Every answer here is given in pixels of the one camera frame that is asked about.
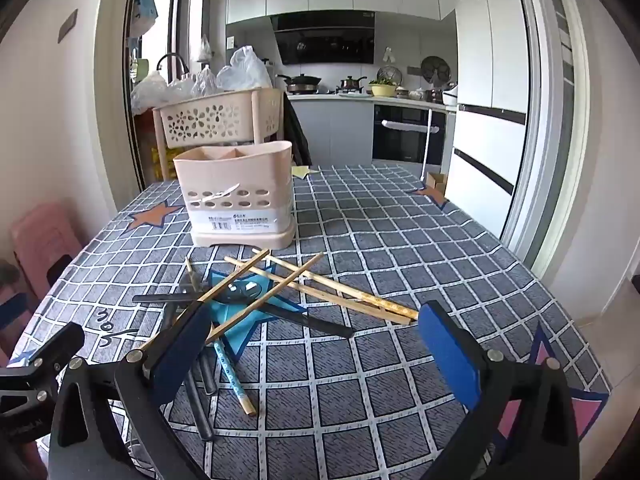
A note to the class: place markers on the round metal steamer rack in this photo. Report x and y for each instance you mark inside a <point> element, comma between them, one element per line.
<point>434,67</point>

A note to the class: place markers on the large white plastic bag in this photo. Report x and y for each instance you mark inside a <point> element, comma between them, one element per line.
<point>242,72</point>

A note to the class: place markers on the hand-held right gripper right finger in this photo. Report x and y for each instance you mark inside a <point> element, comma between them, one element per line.
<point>445,355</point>

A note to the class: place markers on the grey checked star tablecloth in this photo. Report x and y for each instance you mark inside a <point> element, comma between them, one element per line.
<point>375,410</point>

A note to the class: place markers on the hanging blue white bag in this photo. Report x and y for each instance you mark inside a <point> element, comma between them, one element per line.
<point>145,2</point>

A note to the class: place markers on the white refrigerator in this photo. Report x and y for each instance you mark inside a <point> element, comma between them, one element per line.
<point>480,60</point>

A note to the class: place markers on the small clear plastic bag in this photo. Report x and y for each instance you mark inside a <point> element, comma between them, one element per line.
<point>204,82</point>

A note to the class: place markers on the black plastic bag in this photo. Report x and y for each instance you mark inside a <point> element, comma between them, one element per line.
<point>296,130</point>

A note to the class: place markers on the steel pot with lid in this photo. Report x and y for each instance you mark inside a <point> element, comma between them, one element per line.
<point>352,83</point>

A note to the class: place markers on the beige plastic utensil holder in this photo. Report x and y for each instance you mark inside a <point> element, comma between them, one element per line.
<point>235,210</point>

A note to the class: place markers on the beige flower-cutout storage cart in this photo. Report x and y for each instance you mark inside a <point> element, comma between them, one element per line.
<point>215,120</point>

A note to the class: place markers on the white rice cooker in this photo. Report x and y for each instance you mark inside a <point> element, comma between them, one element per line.
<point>450,96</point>

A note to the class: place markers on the pink plastic stool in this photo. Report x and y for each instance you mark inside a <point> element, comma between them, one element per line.
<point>42,240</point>

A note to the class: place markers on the grey kitchen counter cabinet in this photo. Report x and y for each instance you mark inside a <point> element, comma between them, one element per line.
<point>330,130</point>

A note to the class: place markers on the green cup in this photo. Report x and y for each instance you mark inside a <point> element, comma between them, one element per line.
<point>142,67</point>

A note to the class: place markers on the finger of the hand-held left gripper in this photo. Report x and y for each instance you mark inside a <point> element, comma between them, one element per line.
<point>12,308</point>
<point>62,342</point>

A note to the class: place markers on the black wok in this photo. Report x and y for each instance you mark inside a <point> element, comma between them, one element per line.
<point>302,81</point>

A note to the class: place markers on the crumpled clear plastic bag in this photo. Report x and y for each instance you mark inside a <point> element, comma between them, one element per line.
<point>150,92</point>

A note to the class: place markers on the yellow packet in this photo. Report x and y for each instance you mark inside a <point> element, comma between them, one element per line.
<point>162,155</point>

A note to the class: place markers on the white mop pole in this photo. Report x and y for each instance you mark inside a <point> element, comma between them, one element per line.
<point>427,145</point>

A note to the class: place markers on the hanging clear plastic bag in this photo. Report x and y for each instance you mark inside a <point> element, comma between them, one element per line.
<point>205,47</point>

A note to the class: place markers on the cardboard box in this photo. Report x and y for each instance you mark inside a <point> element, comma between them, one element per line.
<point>436,182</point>

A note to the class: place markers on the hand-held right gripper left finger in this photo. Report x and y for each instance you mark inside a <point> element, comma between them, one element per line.
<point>185,355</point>

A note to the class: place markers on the black knife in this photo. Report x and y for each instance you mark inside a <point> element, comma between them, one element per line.
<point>310,323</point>

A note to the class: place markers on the black arched faucet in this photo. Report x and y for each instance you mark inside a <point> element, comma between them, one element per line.
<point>172,54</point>

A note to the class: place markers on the black built-in oven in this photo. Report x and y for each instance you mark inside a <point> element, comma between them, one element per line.
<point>407,140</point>

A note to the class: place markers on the grey wall switch panel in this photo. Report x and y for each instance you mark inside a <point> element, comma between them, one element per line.
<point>66,25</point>

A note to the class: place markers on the yellow bowl with greens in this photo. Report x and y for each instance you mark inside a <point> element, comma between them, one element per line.
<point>382,90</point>

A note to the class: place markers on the black range hood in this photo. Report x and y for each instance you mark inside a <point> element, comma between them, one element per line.
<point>325,40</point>

